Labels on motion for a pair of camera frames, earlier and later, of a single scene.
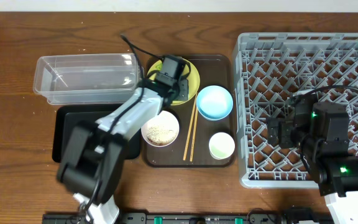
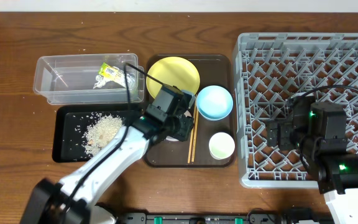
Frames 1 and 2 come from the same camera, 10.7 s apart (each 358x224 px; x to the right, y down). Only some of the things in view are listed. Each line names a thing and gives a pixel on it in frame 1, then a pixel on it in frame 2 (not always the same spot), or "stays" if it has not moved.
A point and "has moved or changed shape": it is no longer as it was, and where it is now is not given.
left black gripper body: [183, 88] to [185, 128]
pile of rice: [161, 134] has moved or changed shape
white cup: [221, 145] stays
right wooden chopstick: [194, 134] stays
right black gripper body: [286, 126] stays
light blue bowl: [214, 102] stays
